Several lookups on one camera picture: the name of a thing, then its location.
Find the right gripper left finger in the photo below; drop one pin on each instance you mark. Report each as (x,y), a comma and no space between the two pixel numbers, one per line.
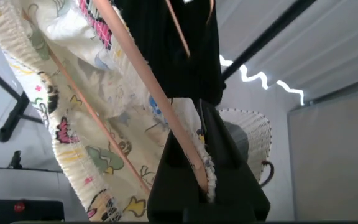
(172,193)

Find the cream printed garment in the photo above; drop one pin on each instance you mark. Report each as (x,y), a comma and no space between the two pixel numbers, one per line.
(82,62)

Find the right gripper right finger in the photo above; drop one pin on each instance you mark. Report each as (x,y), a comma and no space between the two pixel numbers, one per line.
(238,193)

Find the pink clothes hanger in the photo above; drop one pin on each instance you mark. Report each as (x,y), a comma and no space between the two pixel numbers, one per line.
(141,68)
(179,31)

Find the white laundry basket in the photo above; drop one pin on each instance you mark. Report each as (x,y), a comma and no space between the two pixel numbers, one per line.
(256,130)

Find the white curtain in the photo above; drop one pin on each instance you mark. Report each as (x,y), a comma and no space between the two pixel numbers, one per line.
(306,46)

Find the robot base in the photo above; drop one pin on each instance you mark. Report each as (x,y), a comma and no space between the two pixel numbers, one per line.
(17,186)

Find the black short-sleeved shirt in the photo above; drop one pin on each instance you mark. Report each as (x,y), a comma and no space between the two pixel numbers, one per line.
(166,62)

